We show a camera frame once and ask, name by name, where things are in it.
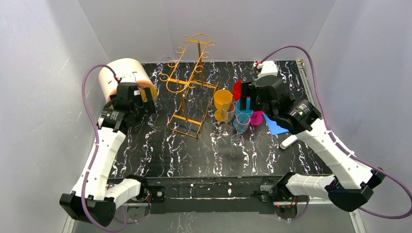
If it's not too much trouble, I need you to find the red wine glass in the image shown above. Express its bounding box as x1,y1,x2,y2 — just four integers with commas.
233,81,242,101

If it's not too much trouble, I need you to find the small white rectangular device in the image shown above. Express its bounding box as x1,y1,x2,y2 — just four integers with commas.
280,135,298,150

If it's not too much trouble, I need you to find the clear wine glass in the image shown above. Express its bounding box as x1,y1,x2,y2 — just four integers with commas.
221,102,236,137
231,113,250,147

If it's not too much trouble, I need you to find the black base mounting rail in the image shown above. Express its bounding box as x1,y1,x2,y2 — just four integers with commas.
107,175,335,216

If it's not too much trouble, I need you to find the cream orange yellow cylinder box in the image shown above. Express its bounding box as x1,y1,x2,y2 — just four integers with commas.
98,58,158,102

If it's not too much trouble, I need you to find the blue flat sheet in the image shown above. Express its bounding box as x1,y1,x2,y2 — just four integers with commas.
263,114,289,135

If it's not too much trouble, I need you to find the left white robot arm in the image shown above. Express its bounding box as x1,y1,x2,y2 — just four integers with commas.
59,83,155,228

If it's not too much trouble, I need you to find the gold wire wine glass rack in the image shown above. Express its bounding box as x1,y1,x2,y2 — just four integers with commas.
160,33,219,139

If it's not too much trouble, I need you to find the magenta wine glass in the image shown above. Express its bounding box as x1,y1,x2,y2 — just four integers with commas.
250,111,263,126

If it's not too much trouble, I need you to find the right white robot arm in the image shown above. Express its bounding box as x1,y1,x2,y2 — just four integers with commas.
240,75,385,212

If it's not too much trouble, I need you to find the clear wine glass front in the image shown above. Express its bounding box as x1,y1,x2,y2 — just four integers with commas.
221,102,236,137

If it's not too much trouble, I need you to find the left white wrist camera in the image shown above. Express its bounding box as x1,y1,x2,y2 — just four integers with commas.
120,73,137,83

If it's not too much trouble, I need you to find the yellow wine glass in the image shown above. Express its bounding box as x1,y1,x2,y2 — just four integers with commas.
213,89,233,122

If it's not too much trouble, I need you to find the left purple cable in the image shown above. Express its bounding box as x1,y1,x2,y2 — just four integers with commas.
80,64,129,233

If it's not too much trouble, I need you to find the light blue wine glass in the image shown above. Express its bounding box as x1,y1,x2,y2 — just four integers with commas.
235,98,255,118

